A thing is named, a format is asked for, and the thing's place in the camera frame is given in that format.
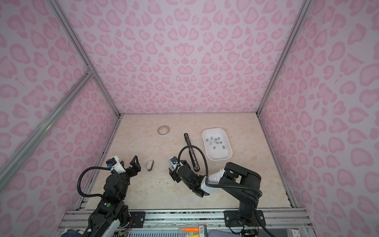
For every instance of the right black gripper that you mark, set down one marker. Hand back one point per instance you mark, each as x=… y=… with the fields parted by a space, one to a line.
x=172 y=174

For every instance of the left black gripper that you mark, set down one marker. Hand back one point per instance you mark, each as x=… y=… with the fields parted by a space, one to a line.
x=135 y=169

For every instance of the black stapler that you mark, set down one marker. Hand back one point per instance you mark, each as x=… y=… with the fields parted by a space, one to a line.
x=192 y=154

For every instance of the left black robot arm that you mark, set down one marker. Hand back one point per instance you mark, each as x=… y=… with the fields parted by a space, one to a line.
x=111 y=213

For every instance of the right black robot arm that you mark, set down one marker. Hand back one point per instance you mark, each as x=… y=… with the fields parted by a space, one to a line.
x=241 y=183

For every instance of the white mini stapler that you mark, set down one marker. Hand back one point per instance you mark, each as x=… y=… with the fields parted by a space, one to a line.
x=150 y=165

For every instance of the white tape roll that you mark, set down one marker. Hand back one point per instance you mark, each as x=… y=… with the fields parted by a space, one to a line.
x=163 y=131

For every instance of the white plastic tray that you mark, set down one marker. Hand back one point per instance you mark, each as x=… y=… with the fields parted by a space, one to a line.
x=218 y=154

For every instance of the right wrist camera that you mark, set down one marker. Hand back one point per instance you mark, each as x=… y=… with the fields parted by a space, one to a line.
x=174 y=163

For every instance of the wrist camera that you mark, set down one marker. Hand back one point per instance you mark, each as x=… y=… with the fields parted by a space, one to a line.
x=115 y=165
x=174 y=163

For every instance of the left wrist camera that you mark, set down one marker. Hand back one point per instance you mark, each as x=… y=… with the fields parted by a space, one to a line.
x=115 y=165

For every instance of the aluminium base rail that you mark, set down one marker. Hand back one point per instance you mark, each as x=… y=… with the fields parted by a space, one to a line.
x=167 y=222

